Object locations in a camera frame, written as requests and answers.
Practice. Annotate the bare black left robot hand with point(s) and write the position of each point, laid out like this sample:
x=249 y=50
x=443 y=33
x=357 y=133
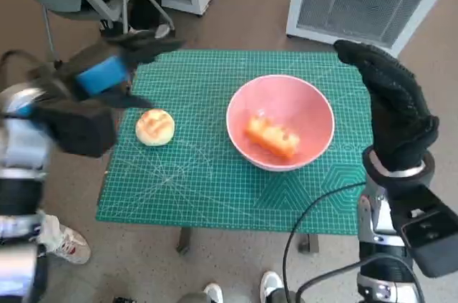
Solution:
x=103 y=73

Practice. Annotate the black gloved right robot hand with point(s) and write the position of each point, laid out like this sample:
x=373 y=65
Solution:
x=397 y=109

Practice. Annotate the pink bowl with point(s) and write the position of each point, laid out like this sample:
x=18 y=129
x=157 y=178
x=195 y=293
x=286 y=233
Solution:
x=286 y=99

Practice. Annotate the orange toy bread loaf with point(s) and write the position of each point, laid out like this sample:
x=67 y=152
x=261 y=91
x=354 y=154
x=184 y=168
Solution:
x=272 y=136

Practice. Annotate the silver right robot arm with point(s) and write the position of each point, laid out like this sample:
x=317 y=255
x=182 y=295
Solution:
x=375 y=217

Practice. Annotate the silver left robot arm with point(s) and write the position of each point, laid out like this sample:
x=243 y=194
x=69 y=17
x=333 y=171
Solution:
x=14 y=188

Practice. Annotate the round toy bread bun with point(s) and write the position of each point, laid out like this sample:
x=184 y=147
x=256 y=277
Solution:
x=155 y=127

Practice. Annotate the large white grille appliance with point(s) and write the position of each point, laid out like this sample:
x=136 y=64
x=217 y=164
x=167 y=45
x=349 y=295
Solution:
x=358 y=2

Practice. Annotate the green cutting mat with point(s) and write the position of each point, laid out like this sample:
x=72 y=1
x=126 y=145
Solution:
x=200 y=174

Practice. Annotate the dark table leg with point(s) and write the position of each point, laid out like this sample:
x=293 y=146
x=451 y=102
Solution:
x=307 y=244
x=184 y=242

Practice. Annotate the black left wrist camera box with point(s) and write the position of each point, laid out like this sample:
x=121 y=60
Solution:
x=78 y=131

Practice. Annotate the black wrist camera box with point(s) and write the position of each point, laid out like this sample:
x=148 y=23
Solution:
x=78 y=131
x=436 y=245

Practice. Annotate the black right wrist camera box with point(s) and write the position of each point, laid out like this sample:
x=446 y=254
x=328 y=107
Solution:
x=436 y=245

